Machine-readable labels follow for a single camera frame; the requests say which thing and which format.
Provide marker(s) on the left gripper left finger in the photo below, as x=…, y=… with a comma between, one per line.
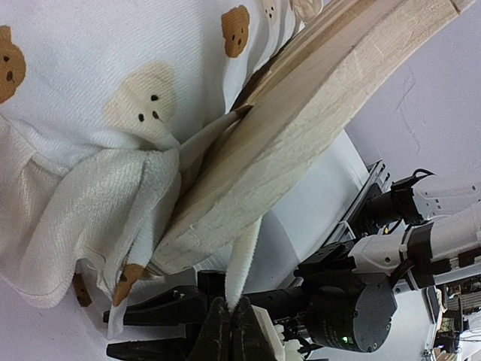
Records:
x=213, y=342

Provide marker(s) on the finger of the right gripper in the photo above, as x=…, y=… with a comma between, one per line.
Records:
x=179, y=305
x=169, y=349

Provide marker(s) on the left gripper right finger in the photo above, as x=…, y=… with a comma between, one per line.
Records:
x=248, y=342

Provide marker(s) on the bear print cushion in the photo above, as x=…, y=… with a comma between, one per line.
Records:
x=107, y=108

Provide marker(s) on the wooden pet bed frame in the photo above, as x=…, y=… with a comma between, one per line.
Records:
x=316, y=85

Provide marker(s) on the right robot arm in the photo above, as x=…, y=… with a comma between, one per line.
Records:
x=423, y=232

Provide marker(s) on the aluminium front rail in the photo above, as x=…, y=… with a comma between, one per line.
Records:
x=360, y=203

